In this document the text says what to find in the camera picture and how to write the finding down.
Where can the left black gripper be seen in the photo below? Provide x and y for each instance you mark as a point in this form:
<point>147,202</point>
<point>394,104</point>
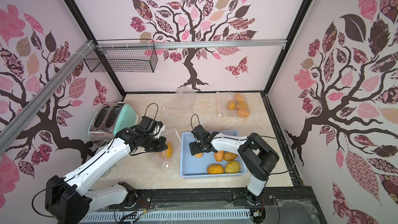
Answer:
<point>162,143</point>

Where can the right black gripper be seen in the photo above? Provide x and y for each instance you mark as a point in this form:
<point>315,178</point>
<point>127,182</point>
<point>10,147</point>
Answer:
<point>197,144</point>

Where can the clear zipper bag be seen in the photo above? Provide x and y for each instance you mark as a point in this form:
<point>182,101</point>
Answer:
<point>222,100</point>
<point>163,160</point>
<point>182,102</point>

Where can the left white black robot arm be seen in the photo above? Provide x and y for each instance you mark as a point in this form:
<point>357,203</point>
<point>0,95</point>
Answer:
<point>93,168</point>

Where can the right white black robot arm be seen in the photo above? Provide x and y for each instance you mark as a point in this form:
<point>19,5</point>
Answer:
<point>258,156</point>

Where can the light blue plastic basket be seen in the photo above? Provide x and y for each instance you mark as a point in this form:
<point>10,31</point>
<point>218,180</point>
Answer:
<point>192,167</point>

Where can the yellow green potato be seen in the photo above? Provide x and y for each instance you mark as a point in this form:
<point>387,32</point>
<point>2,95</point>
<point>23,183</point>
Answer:
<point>232,167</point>

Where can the mint green toaster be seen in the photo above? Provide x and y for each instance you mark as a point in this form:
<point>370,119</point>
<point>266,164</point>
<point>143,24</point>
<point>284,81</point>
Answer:
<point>109,120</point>

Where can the white vent strip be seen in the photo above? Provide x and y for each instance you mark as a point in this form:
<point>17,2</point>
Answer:
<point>166,217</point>

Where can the black wire basket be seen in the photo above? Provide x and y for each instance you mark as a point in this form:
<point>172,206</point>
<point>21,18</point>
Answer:
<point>123,56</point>

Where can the aluminium frame bar back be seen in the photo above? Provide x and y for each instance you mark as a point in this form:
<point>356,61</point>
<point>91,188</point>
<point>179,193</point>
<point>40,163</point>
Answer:
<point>195,44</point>

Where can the aluminium frame bar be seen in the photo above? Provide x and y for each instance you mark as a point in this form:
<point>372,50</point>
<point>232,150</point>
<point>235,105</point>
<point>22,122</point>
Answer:
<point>16,126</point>
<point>195,44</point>

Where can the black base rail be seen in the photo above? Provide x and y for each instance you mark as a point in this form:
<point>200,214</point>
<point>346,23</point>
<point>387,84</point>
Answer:
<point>149,198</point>

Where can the aluminium frame bar left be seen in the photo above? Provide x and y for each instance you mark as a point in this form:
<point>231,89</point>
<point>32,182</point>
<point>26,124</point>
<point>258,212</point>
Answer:
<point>16,126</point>

